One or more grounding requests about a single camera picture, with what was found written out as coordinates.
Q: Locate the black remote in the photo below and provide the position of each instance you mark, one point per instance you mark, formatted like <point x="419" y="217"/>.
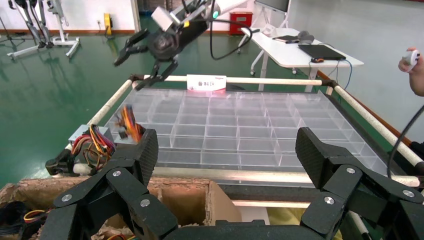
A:
<point x="255" y="30"/>

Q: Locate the white red label sign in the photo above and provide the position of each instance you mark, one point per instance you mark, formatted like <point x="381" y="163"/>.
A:
<point x="206" y="82"/>

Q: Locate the person in black clothes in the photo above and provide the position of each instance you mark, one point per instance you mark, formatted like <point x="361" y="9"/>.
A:
<point x="418" y="149"/>

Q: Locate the black laptop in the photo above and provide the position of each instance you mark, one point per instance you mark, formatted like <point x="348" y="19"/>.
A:
<point x="321" y="52"/>

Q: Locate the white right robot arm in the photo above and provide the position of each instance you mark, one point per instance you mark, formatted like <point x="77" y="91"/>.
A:
<point x="225" y="5"/>

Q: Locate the black notebook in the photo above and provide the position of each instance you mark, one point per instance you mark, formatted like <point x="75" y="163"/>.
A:
<point x="285" y="38"/>

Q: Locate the white handheld controller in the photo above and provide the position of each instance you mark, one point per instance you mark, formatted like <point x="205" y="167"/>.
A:
<point x="412" y="58"/>

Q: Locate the red cabinet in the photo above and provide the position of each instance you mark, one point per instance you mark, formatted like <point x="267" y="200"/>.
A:
<point x="240" y="23"/>

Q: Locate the grey headset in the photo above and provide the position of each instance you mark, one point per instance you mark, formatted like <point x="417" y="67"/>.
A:
<point x="305" y="37"/>

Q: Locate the person's bare forearm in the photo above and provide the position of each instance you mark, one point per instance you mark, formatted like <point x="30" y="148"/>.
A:
<point x="419" y="84"/>

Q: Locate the black orange mouse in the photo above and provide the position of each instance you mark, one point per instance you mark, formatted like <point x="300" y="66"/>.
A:
<point x="317" y="60"/>

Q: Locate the small white desk object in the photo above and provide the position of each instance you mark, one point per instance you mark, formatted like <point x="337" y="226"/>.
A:
<point x="269" y="30"/>

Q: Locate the person's bare hand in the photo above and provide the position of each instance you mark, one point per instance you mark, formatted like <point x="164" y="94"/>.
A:
<point x="421" y="66"/>

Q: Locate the yellow cloth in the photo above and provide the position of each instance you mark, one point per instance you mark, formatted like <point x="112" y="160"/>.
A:
<point x="288" y="217"/>

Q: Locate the white stand with black legs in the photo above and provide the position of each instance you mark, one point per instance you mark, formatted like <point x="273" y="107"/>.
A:
<point x="23" y="51"/>

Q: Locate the monitor on white stand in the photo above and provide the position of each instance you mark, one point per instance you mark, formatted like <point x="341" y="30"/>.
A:
<point x="275" y="4"/>

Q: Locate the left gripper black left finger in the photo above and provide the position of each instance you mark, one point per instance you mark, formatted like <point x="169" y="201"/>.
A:
<point x="126" y="185"/>

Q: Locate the yellow wall device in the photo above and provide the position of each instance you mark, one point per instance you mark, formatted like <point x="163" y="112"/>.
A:
<point x="108" y="24"/>

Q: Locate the pulp cardboard compartment box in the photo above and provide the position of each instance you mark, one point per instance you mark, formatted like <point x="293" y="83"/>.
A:
<point x="185" y="205"/>

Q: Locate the clear acrylic divider tray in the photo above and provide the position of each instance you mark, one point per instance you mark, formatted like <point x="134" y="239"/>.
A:
<point x="232" y="132"/>

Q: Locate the white desk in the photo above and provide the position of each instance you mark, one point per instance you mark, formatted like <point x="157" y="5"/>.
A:
<point x="285" y="54"/>

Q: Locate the right gripper glossy black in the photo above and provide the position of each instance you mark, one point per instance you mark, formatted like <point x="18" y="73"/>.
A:
<point x="165" y="44"/>

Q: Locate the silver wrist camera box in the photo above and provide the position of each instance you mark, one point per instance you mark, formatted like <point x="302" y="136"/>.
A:
<point x="162" y="16"/>

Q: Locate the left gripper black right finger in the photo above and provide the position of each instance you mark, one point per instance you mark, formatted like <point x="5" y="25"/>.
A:
<point x="344" y="180"/>

